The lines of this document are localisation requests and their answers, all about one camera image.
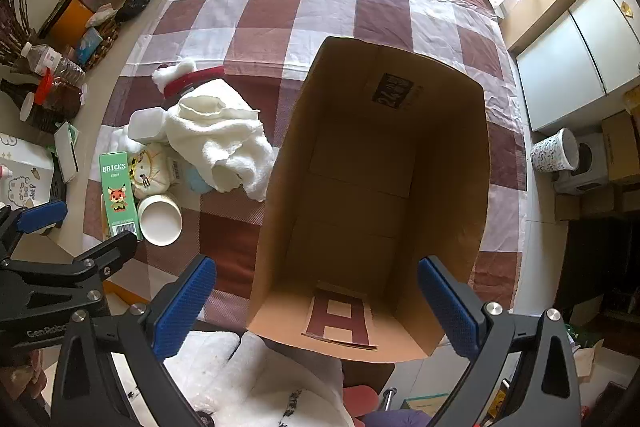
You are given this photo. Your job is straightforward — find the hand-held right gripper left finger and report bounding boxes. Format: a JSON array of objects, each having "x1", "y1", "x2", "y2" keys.
[{"x1": 50, "y1": 254, "x2": 218, "y2": 427}]

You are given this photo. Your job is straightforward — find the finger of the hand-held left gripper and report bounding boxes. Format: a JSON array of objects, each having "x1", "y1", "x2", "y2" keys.
[
  {"x1": 0, "y1": 200, "x2": 68, "y2": 258},
  {"x1": 75, "y1": 234, "x2": 138, "y2": 280}
]

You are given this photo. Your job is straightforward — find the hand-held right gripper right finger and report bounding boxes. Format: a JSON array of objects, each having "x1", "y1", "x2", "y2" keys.
[{"x1": 417, "y1": 256, "x2": 583, "y2": 427}]

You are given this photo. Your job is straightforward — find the beige paper cup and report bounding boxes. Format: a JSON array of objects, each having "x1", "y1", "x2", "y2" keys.
[{"x1": 136, "y1": 194, "x2": 183, "y2": 248}]

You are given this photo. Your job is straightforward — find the green toy brick box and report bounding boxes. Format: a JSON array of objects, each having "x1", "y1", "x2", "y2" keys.
[{"x1": 99, "y1": 151, "x2": 139, "y2": 242}]

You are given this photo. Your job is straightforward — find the white cat plush toy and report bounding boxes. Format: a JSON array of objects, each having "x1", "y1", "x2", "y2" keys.
[{"x1": 127, "y1": 143, "x2": 176, "y2": 200}]

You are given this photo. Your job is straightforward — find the translucent white plastic container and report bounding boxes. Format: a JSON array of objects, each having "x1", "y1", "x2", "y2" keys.
[{"x1": 128, "y1": 107, "x2": 171, "y2": 142}]

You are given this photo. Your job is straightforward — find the white towel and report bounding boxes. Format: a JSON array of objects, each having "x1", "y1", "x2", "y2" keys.
[{"x1": 162, "y1": 79, "x2": 275, "y2": 202}]

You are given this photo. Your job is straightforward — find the brown cardboard box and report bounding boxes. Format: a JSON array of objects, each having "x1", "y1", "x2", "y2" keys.
[{"x1": 245, "y1": 36, "x2": 491, "y2": 364}]

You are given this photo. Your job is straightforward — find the red and white plush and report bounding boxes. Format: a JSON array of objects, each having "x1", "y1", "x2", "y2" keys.
[{"x1": 151, "y1": 59, "x2": 226, "y2": 98}]

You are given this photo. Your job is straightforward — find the black power strip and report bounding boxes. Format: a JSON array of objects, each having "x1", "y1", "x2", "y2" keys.
[{"x1": 47, "y1": 167, "x2": 68, "y2": 202}]

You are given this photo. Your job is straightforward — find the white printed tissue box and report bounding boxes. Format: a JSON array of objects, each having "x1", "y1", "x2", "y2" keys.
[{"x1": 0, "y1": 132, "x2": 56, "y2": 210}]

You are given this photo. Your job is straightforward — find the small white green box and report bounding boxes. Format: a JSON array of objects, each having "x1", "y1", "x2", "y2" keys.
[{"x1": 52, "y1": 122, "x2": 81, "y2": 182}]

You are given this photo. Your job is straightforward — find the large white plush toy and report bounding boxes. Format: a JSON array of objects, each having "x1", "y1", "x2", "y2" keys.
[{"x1": 107, "y1": 329, "x2": 356, "y2": 427}]

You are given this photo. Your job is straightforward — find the dark bottle with white cap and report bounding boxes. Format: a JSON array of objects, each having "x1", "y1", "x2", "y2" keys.
[{"x1": 0, "y1": 77, "x2": 68, "y2": 135}]

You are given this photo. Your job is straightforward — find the dark jar with red lid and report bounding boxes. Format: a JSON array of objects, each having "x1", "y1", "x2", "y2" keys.
[{"x1": 35, "y1": 69, "x2": 83, "y2": 118}]

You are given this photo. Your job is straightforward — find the clear water bottle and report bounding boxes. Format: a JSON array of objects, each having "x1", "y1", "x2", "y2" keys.
[{"x1": 20, "y1": 42, "x2": 88, "y2": 85}]

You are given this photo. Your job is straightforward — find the blue tissue packet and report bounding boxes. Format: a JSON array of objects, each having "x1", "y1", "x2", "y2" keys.
[{"x1": 75, "y1": 27, "x2": 103, "y2": 62}]

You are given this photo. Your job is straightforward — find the patterned white cup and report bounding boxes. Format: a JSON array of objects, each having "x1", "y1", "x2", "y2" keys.
[{"x1": 530, "y1": 127, "x2": 581, "y2": 175}]

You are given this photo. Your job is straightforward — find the woven tray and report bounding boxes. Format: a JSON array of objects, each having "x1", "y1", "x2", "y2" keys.
[{"x1": 75, "y1": 14, "x2": 123, "y2": 72}]

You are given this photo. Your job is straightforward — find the orange canister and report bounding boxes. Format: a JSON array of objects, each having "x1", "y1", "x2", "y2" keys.
[{"x1": 47, "y1": 0, "x2": 93, "y2": 50}]

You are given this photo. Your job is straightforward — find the dried twig bundle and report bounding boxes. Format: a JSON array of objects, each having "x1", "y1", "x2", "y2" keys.
[{"x1": 0, "y1": 0, "x2": 56, "y2": 68}]

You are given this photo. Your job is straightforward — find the small white appliance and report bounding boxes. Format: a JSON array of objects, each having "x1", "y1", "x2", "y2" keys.
[{"x1": 552, "y1": 134, "x2": 611, "y2": 195}]

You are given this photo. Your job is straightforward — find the crumpled white bag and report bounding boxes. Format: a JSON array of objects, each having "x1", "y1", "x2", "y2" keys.
[{"x1": 85, "y1": 4, "x2": 118, "y2": 28}]

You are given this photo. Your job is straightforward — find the cardboard box on floor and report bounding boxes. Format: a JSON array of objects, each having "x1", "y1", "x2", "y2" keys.
[{"x1": 600, "y1": 109, "x2": 640, "y2": 185}]

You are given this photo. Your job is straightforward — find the white cabinet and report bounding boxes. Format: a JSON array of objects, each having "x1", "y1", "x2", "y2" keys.
[{"x1": 515, "y1": 0, "x2": 640, "y2": 132}]

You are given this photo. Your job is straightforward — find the red white checkered tablecloth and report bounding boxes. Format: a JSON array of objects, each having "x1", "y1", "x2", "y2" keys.
[{"x1": 82, "y1": 0, "x2": 528, "y2": 333}]

